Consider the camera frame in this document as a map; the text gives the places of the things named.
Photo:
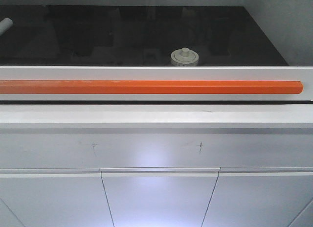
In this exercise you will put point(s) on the glass jar with beige lid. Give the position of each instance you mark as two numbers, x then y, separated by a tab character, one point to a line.
184	57

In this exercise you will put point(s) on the orange sash handle bar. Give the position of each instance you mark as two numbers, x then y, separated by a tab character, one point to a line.
149	87

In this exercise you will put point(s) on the grey pipe in hood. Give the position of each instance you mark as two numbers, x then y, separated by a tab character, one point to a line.
5	24

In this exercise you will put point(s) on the white fume hood sash frame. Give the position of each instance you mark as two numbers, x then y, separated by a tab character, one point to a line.
302	74

